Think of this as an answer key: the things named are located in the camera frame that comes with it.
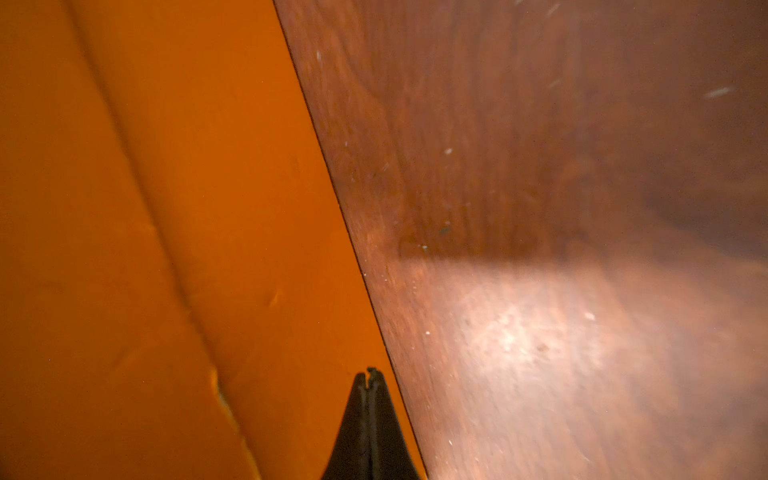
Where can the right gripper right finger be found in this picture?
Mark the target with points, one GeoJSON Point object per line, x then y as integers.
{"type": "Point", "coordinates": [389, 457]}

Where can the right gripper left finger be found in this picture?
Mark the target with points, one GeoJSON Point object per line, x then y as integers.
{"type": "Point", "coordinates": [349, 459]}

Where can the orange shoebox front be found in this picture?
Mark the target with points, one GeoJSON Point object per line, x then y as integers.
{"type": "Point", "coordinates": [103, 375]}

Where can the orange shoebox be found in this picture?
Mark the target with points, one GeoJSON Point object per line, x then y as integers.
{"type": "Point", "coordinates": [103, 375]}
{"type": "Point", "coordinates": [207, 102]}

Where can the orange shoebox rear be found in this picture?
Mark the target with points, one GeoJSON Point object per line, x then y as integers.
{"type": "Point", "coordinates": [207, 102]}

